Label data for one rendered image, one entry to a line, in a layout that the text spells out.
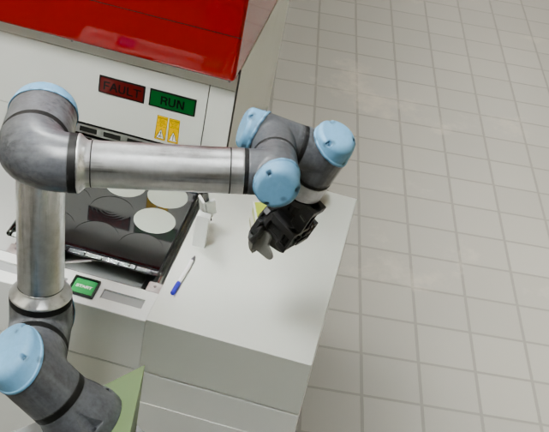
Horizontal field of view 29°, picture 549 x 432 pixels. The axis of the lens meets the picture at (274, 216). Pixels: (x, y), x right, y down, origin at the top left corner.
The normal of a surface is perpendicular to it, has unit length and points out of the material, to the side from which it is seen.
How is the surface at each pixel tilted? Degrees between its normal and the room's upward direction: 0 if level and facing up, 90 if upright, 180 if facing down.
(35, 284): 85
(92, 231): 0
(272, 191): 85
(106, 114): 90
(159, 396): 90
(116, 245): 0
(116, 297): 0
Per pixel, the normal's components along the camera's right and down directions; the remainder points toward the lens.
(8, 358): -0.56, -0.61
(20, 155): -0.43, 0.10
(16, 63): -0.21, 0.55
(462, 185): 0.17, -0.79
